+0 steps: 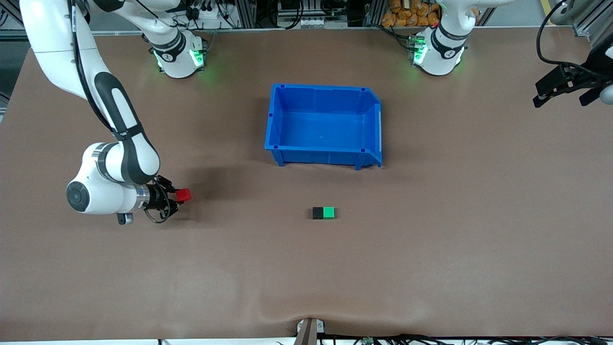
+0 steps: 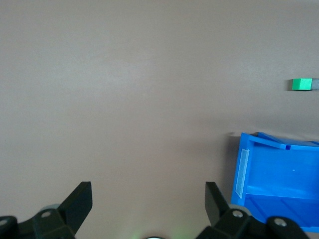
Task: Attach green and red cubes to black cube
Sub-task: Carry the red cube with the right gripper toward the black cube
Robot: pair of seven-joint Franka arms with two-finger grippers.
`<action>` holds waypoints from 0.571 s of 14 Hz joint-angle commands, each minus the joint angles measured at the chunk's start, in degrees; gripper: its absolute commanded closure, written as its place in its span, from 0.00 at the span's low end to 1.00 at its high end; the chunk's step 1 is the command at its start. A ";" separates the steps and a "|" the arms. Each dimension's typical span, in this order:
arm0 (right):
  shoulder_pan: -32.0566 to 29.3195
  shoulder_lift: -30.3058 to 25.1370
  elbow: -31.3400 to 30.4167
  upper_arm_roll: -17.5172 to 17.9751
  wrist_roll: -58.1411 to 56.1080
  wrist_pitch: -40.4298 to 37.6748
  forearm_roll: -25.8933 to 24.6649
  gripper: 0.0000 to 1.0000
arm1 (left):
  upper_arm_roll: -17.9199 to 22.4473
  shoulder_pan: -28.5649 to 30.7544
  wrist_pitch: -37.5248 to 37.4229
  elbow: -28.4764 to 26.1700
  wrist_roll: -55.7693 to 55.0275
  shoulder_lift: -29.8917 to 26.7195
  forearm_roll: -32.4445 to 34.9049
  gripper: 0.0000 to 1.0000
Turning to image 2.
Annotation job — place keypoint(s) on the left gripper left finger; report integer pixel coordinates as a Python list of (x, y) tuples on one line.
[(77, 206)]

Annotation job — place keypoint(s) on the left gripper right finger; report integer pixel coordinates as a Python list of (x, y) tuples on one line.
[(219, 216)]

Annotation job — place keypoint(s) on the green cube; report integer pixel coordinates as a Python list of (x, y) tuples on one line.
[(301, 84)]

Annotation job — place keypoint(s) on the blue plastic storage bin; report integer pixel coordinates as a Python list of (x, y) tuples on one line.
[(279, 174)]

